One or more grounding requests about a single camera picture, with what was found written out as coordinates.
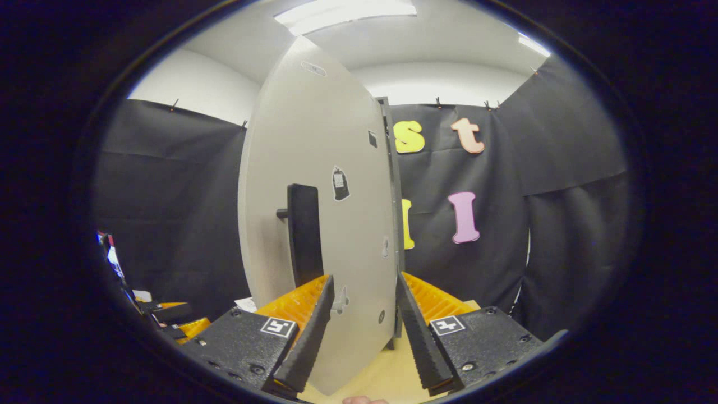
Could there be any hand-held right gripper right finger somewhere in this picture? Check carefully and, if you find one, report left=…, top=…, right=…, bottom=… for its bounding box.
left=395, top=272, right=545, bottom=396

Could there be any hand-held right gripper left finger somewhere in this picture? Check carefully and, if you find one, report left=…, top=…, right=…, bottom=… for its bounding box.
left=179, top=274, right=335, bottom=399

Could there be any black door handle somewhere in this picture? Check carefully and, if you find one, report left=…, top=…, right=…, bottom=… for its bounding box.
left=276, top=183, right=325, bottom=288

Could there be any dark grey cabinet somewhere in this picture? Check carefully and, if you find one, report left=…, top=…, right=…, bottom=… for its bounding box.
left=376, top=95, right=407, bottom=351

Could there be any grey cabinet door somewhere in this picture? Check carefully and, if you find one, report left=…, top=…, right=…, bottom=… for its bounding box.
left=238, top=35, right=400, bottom=396

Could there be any black backdrop cloth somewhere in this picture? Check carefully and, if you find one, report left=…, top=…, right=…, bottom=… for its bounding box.
left=93, top=53, right=629, bottom=343

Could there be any small ceiling light panel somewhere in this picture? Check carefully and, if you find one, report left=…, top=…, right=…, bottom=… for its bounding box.
left=517, top=33, right=551, bottom=58

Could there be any large ceiling light panel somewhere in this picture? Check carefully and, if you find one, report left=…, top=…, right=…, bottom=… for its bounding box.
left=274, top=0, right=417, bottom=35

